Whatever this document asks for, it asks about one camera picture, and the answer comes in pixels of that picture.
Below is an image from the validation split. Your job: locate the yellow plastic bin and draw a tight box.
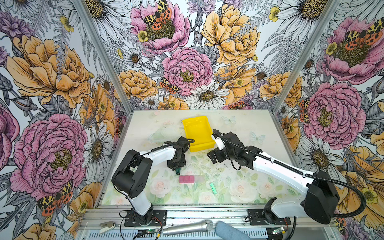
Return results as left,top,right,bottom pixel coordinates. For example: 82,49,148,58
182,116,215,153

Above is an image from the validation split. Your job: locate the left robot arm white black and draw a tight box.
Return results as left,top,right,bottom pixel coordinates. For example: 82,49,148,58
111,137,195,217

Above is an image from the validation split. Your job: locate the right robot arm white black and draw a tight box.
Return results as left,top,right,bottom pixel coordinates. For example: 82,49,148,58
207,130,340,225

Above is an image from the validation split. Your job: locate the pink ridged block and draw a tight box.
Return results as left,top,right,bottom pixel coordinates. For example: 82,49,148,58
179,175,195,184

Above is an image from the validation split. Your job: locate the small green comb piece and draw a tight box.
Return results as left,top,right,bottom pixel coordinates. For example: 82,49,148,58
210,183,218,195

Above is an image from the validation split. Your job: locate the silver microphone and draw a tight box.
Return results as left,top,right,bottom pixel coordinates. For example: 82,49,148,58
162,220,214,236

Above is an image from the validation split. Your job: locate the small green circuit board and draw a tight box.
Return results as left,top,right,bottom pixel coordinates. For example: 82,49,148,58
135,229,162,240

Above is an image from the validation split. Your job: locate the blue grey foam windscreen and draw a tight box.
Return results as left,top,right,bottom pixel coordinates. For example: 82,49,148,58
215,221,251,240

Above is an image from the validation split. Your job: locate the right green circuit board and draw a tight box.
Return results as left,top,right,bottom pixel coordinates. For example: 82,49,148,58
271,227,286,235

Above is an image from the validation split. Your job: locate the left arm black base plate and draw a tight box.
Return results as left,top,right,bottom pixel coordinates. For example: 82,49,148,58
124,210,168,227

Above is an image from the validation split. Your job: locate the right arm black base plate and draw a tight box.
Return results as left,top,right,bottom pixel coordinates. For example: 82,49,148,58
245,209,292,226

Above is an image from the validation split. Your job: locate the white clip on rail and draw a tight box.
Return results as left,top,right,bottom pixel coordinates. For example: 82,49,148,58
99,221,116,235

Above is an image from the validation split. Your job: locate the aluminium front rail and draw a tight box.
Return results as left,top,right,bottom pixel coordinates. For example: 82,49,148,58
77,205,337,232

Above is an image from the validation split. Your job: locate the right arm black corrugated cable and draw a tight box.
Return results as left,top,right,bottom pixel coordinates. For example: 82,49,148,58
212,129,367,219

